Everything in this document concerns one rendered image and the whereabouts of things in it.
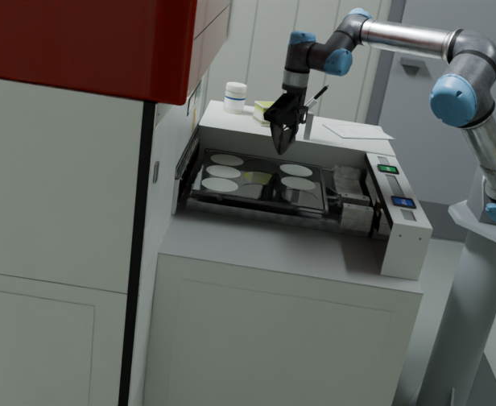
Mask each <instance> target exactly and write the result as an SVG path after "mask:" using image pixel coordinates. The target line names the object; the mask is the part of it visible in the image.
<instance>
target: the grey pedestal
mask: <svg viewBox="0 0 496 406"><path fill-rule="evenodd" d="M466 202H467V200H465V201H462V202H459V203H456V204H455V205H450V206H449V208H448V212H449V214H450V215H451V217H452V218H453V220H454V221H455V223H456V224H458V225H459V226H462V227H464V228H466V229H468V234H467V236H466V239H465V244H464V246H463V250H462V252H461V257H460V260H459V263H458V265H457V270H456V273H455V276H454V279H453V284H452V287H451V289H450V292H449V295H448V299H447V303H446V305H445V308H444V313H443V316H442V319H441V322H440V326H439V329H438V332H437V335H436V340H435V342H434V346H433V348H432V352H431V356H430V359H429V361H428V366H427V369H426V372H425V375H424V380H423V382H422V383H421V384H420V386H419V388H418V390H417V391H416V393H415V394H414V396H413V397H412V399H411V401H410V403H409V404H408V406H496V378H495V376H494V373H493V371H492V369H491V367H490V364H489V362H488V360H487V358H486V355H485V353H484V349H485V347H486V343H487V340H488V337H489V335H490V331H491V328H492V325H493V323H494V319H495V316H496V225H494V224H488V223H482V222H479V221H478V220H477V219H476V218H475V216H474V215H473V213H472V212H471V211H470V209H469V207H468V206H467V205H466Z"/></svg>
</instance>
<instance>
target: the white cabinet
mask: <svg viewBox="0 0 496 406"><path fill-rule="evenodd" d="M422 297H423V295H420V294H415V293H409V292H400V291H394V290H389V289H384V288H374V287H368V286H363V285H357V284H347V283H342V282H337V281H331V280H322V279H317V278H311V277H306V276H300V275H291V274H285V273H280V272H274V271H264V270H259V269H254V268H248V267H239V266H234V265H228V264H223V263H213V262H208V261H202V260H197V259H187V258H181V257H176V256H170V255H161V254H158V259H157V267H156V275H155V290H154V298H153V306H152V314H151V329H150V337H149V346H148V354H147V369H146V377H145V385H144V393H143V406H391V405H392V402H393V399H394V396H395V391H396V388H397V385H398V381H399V376H400V374H401V370H402V368H403V363H404V359H405V357H406V353H407V348H408V346H409V342H410V340H411V335H412V331H413V329H414V325H415V320H416V318H417V314H418V312H419V308H420V303H421V300H422Z"/></svg>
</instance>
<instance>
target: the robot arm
mask: <svg viewBox="0 0 496 406"><path fill-rule="evenodd" d="M357 45H363V46H368V47H372V48H380V49H385V50H389V51H393V52H402V53H406V54H410V55H414V56H422V57H427V58H431V59H435V60H443V61H446V62H447V64H448V67H447V68H446V69H445V71H444V73H443V74H442V76H441V77H440V78H439V79H438V81H437V82H436V83H435V85H434V87H433V90H432V91H431V94H430V98H429V103H430V106H431V109H432V112H433V113H434V115H435V116H436V117H437V118H438V119H442V122H443V123H445V124H447V125H449V126H454V127H456V128H458V129H461V132H462V134H463V135H464V137H465V140H466V142H467V143H468V145H469V148H470V150H471V152H472V153H473V156H474V158H475V160H476V161H477V164H478V166H479V168H480V169H481V170H482V173H483V175H484V177H485V178H486V186H485V191H486V194H487V196H488V198H489V199H490V202H489V204H487V205H486V214H487V215H488V216H489V217H490V218H491V219H493V220H494V221H496V120H495V117H494V115H493V112H494V110H495V102H494V99H493V97H492V95H491V92H490V89H491V87H492V85H493V84H494V82H495V81H496V45H495V44H494V42H492V41H491V40H490V39H489V38H487V37H486V36H484V35H482V34H480V33H478V32H476V31H471V30H466V29H460V28H459V29H456V30H455V31H444V30H439V29H433V28H428V27H418V26H413V25H408V24H402V23H393V22H387V21H382V20H377V19H372V17H371V15H370V13H369V12H367V11H364V10H363V9H362V8H355V9H353V10H351V11H350V12H349V13H348V14H347V15H346V16H345V17H344V19H343V20H342V22H341V24H340V25H339V26H338V28H337V29H336V30H335V31H334V32H333V34H332V35H331V36H330V38H329V39H328V40H327V42H326V43H325V44H322V43H317V42H316V35H315V34H313V33H311V32H306V31H293V32H292V33H291V35H290V39H289V43H288V46H287V56H286V61H285V67H284V71H283V84H282V89H284V90H287V92H286V93H283V94H282V95H281V96H280V97H279V98H278V99H277V100H276V101H275V102H274V103H273V104H272V105H271V106H270V108H269V109H268V110H267V111H266V112H265V113H264V114H263V117H264V120H265V121H268V122H270V128H271V137H272V138H273V142H274V145H275V149H276V151H277V153H278V154H279V155H282V154H283V153H284V152H285V151H286V150H287V149H288V148H289V146H290V145H292V144H293V143H294V142H295V140H296V134H297V132H298V130H299V124H305V123H306V120H307V116H308V106H305V105H304V101H305V97H306V92H307V87H308V78H309V73H310V69H313V70H316V71H319V72H323V73H327V74H329V75H334V76H339V77H343V76H344V75H346V74H347V73H348V71H349V70H350V66H351V65H352V63H353V56H352V53H351V52H352V51H353V50H354V49H355V48H356V47H357ZM305 112H307V113H306V117H305V120H304V114H305ZM283 125H286V126H287V128H288V127H289V129H286V130H283Z"/></svg>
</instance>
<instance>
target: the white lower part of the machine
mask: <svg viewBox="0 0 496 406"><path fill-rule="evenodd" d="M157 259H158V253H157V255H156V257H155V261H154V262H153V265H152V267H151V270H150V272H149V275H148V277H147V280H146V282H145V284H144V286H143V290H142V291H141V293H140V295H137V296H136V295H131V294H127V293H123V292H113V291H108V290H102V289H97V288H87V287H81V286H76V285H71V284H62V283H56V282H51V281H45V280H35V279H30V278H24V277H19V276H14V275H4V274H0V406H143V393H144V385H145V377H146V369H147V354H148V346H149V337H150V329H151V314H152V306H153V298H154V290H155V275H156V267H157Z"/></svg>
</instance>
